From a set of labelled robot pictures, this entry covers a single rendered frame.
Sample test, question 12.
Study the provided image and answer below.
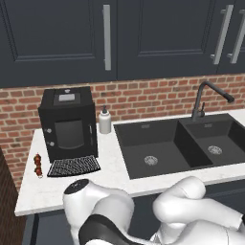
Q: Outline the grey bar cupboard handle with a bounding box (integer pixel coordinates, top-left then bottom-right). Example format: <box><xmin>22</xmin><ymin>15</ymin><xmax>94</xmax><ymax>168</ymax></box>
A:
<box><xmin>101</xmin><ymin>4</ymin><xmax>113</xmax><ymax>72</ymax></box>
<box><xmin>210</xmin><ymin>4</ymin><xmax>234</xmax><ymax>66</ymax></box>
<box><xmin>227</xmin><ymin>9</ymin><xmax>245</xmax><ymax>65</ymax></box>

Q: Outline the black double sink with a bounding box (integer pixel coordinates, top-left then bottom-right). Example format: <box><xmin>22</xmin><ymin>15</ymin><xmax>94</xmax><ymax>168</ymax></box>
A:
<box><xmin>113</xmin><ymin>113</ymin><xmax>245</xmax><ymax>181</ymax></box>

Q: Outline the black coffee machine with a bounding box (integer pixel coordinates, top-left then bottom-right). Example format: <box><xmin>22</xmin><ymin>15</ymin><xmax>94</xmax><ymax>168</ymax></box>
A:
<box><xmin>37</xmin><ymin>86</ymin><xmax>101</xmax><ymax>178</ymax></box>

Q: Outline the black sink tap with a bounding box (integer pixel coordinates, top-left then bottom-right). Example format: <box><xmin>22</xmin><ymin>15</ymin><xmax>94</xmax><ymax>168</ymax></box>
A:
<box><xmin>190</xmin><ymin>80</ymin><xmax>235</xmax><ymax>123</ymax></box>

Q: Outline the white soap dispenser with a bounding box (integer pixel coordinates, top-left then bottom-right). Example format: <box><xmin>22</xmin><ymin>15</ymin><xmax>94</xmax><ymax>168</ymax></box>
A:
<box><xmin>98</xmin><ymin>104</ymin><xmax>112</xmax><ymax>135</ymax></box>

